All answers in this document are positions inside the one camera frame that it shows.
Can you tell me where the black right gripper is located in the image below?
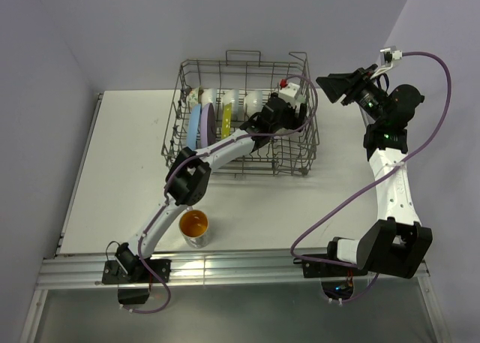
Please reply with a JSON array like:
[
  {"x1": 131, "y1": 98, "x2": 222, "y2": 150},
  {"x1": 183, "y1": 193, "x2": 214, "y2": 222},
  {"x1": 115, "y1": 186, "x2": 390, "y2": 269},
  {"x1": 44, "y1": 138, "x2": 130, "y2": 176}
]
[{"x1": 316, "y1": 65, "x2": 387, "y2": 125}]

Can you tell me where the white bowl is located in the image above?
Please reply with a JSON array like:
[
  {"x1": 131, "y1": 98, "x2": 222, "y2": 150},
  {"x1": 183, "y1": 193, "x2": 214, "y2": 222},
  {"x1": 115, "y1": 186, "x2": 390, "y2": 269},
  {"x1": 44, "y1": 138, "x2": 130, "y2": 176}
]
[
  {"x1": 221, "y1": 89, "x2": 239, "y2": 120},
  {"x1": 244, "y1": 90, "x2": 263, "y2": 117},
  {"x1": 201, "y1": 88, "x2": 218, "y2": 106}
]

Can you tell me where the green polka-dot plate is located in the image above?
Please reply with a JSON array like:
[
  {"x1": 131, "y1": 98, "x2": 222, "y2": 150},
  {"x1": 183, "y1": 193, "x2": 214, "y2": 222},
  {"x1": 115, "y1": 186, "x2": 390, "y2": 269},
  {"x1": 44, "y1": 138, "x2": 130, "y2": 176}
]
[{"x1": 220, "y1": 103, "x2": 233, "y2": 139}]

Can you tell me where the lilac plastic plate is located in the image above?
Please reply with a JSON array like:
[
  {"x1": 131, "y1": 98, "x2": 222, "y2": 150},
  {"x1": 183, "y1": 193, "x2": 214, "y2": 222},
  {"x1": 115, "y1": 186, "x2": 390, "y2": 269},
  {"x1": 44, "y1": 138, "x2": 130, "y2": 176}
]
[{"x1": 200, "y1": 103, "x2": 216, "y2": 148}]

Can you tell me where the blue plastic plate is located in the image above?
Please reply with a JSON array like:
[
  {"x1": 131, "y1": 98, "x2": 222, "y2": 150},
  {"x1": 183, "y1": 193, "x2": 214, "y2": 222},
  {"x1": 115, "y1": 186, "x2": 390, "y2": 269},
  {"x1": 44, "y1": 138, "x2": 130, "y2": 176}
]
[{"x1": 186, "y1": 104, "x2": 202, "y2": 150}]

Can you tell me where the floral painted bowl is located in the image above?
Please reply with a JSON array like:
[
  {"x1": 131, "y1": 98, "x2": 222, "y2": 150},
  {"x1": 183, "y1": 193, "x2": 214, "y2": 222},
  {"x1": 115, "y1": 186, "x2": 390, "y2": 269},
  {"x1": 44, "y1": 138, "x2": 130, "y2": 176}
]
[{"x1": 187, "y1": 86, "x2": 204, "y2": 109}]

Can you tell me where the floral mug orange inside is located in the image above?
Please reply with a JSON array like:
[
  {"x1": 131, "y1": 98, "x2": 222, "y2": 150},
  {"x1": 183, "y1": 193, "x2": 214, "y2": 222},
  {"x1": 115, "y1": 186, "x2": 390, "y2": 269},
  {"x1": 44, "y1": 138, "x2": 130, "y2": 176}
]
[{"x1": 178, "y1": 209, "x2": 209, "y2": 248}]

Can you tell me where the cream white mug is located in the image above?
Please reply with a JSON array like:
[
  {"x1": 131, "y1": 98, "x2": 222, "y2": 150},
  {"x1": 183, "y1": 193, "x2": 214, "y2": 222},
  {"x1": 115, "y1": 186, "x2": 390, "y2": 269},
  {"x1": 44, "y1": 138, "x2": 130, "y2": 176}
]
[{"x1": 279, "y1": 95, "x2": 307, "y2": 134}]

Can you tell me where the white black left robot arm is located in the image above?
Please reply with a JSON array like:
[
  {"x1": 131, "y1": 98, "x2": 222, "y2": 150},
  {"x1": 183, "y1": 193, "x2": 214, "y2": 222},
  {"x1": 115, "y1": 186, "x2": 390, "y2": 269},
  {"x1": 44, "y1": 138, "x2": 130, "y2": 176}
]
[{"x1": 102, "y1": 93, "x2": 308, "y2": 284}]

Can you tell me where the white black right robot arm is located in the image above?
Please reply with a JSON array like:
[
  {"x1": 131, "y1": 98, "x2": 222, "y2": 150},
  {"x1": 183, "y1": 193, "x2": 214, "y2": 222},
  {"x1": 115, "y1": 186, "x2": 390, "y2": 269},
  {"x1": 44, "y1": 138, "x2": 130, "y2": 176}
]
[{"x1": 316, "y1": 65, "x2": 433, "y2": 278}]

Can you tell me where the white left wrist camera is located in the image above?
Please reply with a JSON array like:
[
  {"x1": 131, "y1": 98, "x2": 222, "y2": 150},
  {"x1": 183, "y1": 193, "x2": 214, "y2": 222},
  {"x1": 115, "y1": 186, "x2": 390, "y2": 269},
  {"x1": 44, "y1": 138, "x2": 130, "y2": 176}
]
[{"x1": 278, "y1": 79, "x2": 306, "y2": 106}]

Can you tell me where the grey wire dish rack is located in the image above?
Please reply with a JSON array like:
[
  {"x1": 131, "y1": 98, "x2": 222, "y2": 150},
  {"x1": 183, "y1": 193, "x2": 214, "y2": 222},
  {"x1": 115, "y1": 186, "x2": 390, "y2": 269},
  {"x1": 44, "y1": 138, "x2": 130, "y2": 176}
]
[{"x1": 161, "y1": 50, "x2": 320, "y2": 177}]

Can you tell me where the aluminium frame rail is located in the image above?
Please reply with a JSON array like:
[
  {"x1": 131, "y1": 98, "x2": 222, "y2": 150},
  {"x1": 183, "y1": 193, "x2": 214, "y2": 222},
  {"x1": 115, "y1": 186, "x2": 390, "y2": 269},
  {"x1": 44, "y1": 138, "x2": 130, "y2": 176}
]
[{"x1": 20, "y1": 250, "x2": 452, "y2": 342}]

